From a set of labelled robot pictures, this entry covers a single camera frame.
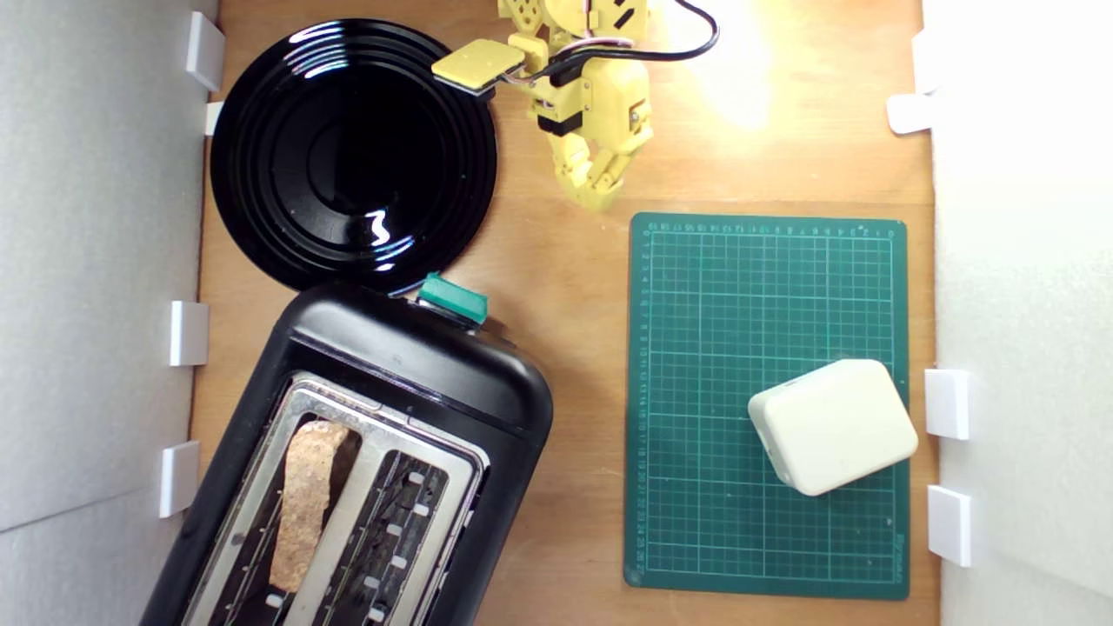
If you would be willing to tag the white block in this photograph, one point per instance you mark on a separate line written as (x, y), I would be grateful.
(835, 426)

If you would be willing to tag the white wall clip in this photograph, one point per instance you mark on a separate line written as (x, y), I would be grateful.
(924, 61)
(949, 524)
(189, 333)
(213, 117)
(909, 113)
(948, 402)
(205, 50)
(179, 478)

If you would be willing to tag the green cutting mat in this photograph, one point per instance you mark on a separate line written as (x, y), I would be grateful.
(696, 348)

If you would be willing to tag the brown bread slice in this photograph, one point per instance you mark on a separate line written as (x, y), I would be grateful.
(304, 504)

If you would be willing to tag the green toaster lever knob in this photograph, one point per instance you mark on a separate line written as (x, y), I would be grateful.
(452, 297)

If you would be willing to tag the black plate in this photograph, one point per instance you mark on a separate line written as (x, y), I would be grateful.
(348, 156)

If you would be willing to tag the wrist camera on yellow mount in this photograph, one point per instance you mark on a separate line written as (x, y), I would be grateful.
(478, 63)

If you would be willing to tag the black two-slot toaster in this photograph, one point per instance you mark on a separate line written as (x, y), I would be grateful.
(417, 365)

